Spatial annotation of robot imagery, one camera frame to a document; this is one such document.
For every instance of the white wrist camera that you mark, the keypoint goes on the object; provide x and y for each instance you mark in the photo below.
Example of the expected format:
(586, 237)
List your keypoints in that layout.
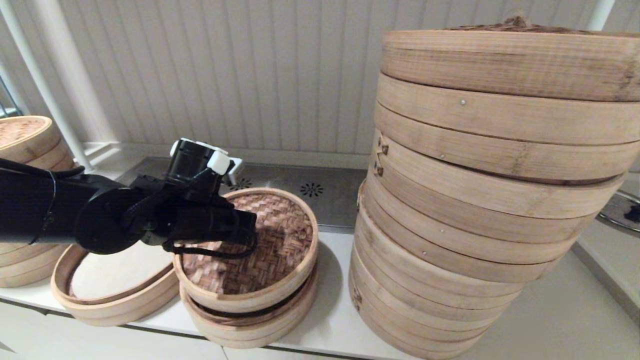
(219, 162)

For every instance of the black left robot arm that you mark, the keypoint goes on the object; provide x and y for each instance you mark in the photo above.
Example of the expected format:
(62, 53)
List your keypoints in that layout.
(50, 210)

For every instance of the white cabinet front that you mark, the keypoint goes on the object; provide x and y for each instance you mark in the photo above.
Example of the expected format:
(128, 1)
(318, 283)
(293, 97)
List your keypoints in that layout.
(75, 345)

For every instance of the grey metal frame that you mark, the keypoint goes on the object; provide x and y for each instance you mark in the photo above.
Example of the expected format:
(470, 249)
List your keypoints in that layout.
(6, 106)

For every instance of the perforated stainless steel plate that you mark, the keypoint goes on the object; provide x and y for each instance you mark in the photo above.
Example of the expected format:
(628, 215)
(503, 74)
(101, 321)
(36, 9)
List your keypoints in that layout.
(325, 210)

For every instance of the large woven bamboo steamer lid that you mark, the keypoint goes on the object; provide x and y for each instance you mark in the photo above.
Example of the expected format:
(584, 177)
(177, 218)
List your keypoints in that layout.
(500, 62)

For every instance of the small bamboo steamer basket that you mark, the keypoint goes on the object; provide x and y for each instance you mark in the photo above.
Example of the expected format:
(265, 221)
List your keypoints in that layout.
(55, 160)
(250, 336)
(25, 272)
(115, 312)

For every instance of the thick white column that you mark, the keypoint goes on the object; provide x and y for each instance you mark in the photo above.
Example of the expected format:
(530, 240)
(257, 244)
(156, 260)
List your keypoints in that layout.
(76, 80)

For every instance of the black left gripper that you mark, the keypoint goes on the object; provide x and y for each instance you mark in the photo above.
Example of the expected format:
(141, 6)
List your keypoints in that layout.
(220, 225)

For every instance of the large bamboo steamer basket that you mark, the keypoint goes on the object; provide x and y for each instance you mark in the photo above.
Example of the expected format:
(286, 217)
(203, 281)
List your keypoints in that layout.
(450, 245)
(500, 129)
(415, 335)
(425, 290)
(475, 200)

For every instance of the thin white round pole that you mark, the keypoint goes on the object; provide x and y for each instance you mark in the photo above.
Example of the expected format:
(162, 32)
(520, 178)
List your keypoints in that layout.
(48, 95)
(600, 14)

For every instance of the round metal pan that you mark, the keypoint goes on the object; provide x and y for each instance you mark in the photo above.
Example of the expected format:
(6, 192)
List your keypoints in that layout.
(616, 210)

